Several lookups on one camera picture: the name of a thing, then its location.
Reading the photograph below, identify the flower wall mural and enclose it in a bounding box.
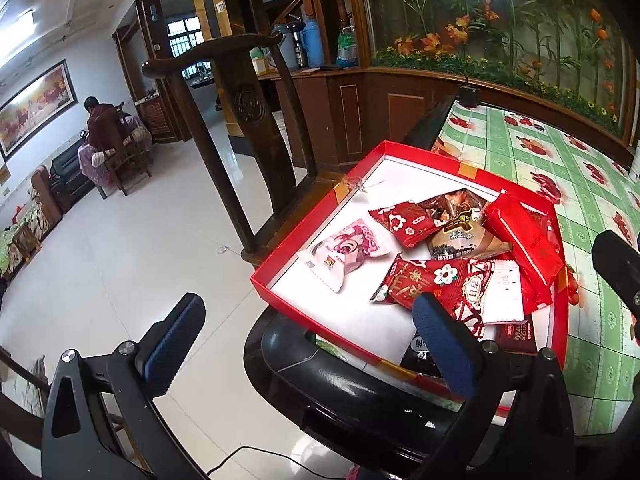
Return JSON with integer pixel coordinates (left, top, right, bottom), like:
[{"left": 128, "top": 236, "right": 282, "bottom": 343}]
[{"left": 360, "top": 0, "right": 632, "bottom": 136}]

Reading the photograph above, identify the tan snack packet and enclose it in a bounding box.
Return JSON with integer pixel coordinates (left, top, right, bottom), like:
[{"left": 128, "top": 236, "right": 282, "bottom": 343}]
[{"left": 427, "top": 212, "right": 515, "bottom": 262}]

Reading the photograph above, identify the small red snack packet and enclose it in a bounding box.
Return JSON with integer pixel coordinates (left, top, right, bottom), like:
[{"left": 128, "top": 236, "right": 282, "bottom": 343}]
[{"left": 368, "top": 200, "right": 442, "bottom": 250}]

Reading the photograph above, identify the green fruit print tablecloth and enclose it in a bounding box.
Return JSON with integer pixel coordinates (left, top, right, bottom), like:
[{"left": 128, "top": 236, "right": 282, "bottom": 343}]
[{"left": 430, "top": 100, "right": 640, "bottom": 437}]

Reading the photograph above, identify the small black cup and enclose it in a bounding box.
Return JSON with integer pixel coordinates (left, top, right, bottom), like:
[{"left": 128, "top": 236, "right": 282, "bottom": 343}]
[{"left": 459, "top": 77, "right": 480, "bottom": 109}]

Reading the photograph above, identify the small wooden chair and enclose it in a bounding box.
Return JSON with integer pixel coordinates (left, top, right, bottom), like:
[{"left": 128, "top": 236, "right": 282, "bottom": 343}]
[{"left": 102, "top": 105, "right": 154, "bottom": 197}]

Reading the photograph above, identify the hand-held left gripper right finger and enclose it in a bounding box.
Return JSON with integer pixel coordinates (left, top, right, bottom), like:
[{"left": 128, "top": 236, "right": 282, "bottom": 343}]
[{"left": 411, "top": 292, "right": 577, "bottom": 480}]

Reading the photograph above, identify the black snack packet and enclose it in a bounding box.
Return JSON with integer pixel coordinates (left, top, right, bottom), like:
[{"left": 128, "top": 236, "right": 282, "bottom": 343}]
[{"left": 400, "top": 327, "right": 447, "bottom": 379}]

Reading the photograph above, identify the white pink-edged snack packet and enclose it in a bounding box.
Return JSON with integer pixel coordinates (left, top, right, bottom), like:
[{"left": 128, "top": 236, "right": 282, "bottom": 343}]
[{"left": 481, "top": 259, "right": 526, "bottom": 325}]

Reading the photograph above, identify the black armchair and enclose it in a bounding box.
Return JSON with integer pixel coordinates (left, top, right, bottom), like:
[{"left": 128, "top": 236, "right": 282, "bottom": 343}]
[{"left": 50, "top": 137, "right": 97, "bottom": 212}]

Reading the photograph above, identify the barred window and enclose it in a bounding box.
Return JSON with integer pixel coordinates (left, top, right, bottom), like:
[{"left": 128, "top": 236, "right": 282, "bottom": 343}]
[{"left": 167, "top": 16, "right": 206, "bottom": 59}]

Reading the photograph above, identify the red flower print snack packet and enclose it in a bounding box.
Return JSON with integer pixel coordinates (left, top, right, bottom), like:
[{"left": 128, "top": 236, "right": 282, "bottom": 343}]
[{"left": 370, "top": 254, "right": 484, "bottom": 312}]

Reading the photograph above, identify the green white packet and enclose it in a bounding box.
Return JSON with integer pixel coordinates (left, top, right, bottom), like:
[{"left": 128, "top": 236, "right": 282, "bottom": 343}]
[{"left": 249, "top": 46, "right": 275, "bottom": 77}]

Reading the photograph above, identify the dark wooden chair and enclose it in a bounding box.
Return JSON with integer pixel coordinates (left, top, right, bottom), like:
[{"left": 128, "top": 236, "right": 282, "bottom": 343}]
[{"left": 142, "top": 32, "right": 511, "bottom": 480}]

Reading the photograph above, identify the pink snack packet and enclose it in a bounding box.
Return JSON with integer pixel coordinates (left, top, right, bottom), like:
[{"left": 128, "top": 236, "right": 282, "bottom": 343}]
[{"left": 296, "top": 217, "right": 394, "bottom": 294}]

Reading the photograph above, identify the framed wall painting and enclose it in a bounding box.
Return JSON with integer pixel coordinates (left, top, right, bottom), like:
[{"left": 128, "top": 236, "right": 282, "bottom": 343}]
[{"left": 0, "top": 59, "right": 80, "bottom": 161}]

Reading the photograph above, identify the long red snack packet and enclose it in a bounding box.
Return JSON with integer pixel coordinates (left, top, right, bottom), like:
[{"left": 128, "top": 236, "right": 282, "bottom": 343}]
[{"left": 482, "top": 190, "right": 565, "bottom": 294}]

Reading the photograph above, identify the red gift box white inside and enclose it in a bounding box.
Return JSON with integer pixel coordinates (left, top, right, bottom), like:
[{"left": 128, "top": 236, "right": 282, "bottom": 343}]
[{"left": 250, "top": 141, "right": 571, "bottom": 419}]

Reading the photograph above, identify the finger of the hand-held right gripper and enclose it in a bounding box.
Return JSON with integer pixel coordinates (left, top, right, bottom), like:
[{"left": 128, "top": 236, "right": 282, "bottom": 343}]
[{"left": 591, "top": 230, "right": 640, "bottom": 319}]

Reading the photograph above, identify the black floor cable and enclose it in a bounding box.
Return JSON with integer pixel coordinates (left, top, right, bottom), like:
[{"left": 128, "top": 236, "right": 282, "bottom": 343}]
[{"left": 206, "top": 446, "right": 351, "bottom": 479}]

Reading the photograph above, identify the blue thermos flask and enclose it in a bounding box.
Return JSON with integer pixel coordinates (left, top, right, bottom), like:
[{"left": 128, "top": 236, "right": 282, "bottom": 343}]
[{"left": 304, "top": 16, "right": 326, "bottom": 68}]

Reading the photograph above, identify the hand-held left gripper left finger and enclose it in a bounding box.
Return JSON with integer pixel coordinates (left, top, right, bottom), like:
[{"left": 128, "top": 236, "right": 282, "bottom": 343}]
[{"left": 41, "top": 292, "right": 207, "bottom": 480}]

